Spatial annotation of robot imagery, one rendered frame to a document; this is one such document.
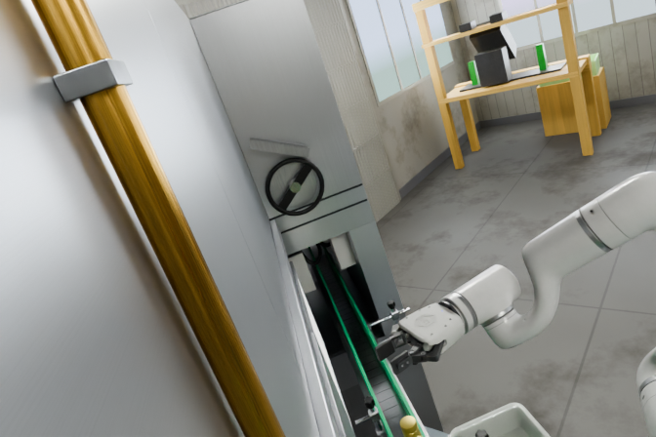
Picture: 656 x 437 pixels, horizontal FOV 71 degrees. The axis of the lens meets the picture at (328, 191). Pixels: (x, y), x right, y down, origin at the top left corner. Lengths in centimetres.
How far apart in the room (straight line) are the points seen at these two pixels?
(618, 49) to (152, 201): 739
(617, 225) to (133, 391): 84
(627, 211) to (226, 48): 124
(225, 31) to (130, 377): 150
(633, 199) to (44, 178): 86
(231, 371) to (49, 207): 14
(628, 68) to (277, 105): 636
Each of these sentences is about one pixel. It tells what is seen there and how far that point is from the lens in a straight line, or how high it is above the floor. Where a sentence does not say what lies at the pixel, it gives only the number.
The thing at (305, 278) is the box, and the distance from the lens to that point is 195.
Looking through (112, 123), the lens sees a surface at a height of 208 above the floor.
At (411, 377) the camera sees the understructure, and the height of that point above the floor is 68.
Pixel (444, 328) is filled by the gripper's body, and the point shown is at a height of 151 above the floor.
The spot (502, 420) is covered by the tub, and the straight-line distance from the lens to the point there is 152.
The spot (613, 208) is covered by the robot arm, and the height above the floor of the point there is 167.
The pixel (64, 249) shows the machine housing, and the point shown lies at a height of 205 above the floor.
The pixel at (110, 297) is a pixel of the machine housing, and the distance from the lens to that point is 20.
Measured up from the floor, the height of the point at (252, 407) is 191.
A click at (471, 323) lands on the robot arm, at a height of 149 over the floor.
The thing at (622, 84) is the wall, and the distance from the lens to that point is 762.
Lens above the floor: 208
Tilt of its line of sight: 17 degrees down
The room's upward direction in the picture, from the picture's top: 19 degrees counter-clockwise
